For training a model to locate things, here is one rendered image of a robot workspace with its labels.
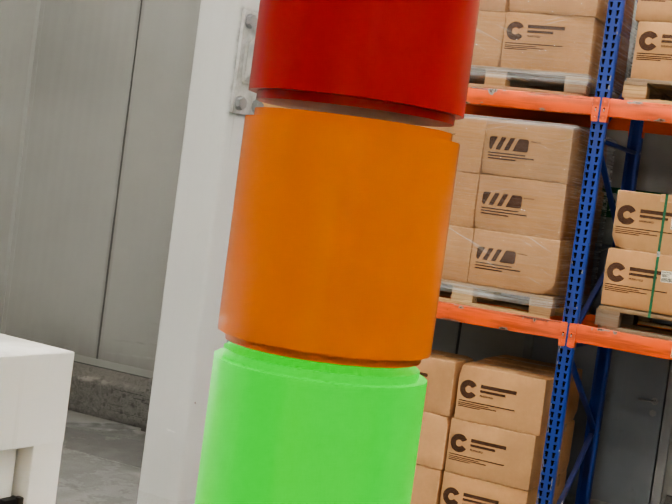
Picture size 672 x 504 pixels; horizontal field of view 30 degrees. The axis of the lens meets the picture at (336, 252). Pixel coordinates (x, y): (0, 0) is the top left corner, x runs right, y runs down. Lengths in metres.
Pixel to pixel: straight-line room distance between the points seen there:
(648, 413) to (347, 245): 8.94
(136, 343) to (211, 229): 8.20
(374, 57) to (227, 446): 0.09
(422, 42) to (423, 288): 0.05
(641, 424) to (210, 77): 6.72
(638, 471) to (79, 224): 5.27
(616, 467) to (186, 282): 6.70
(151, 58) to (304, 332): 10.79
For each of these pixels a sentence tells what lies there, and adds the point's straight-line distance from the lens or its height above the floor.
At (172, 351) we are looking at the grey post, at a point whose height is 1.83.
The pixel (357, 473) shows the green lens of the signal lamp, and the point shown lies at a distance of 0.27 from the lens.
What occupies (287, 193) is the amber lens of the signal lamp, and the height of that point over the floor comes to 2.25.
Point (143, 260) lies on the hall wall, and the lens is 10.94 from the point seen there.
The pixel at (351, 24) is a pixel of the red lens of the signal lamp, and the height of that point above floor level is 2.29.
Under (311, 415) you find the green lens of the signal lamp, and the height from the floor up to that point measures 2.20.
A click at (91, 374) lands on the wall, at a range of 11.18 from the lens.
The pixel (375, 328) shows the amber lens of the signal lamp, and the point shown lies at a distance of 0.27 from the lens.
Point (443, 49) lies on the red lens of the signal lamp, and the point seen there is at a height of 2.29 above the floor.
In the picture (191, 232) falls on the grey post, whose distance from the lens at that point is 2.86.
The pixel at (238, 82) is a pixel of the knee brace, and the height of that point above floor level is 2.45.
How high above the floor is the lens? 2.25
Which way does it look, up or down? 3 degrees down
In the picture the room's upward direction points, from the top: 8 degrees clockwise
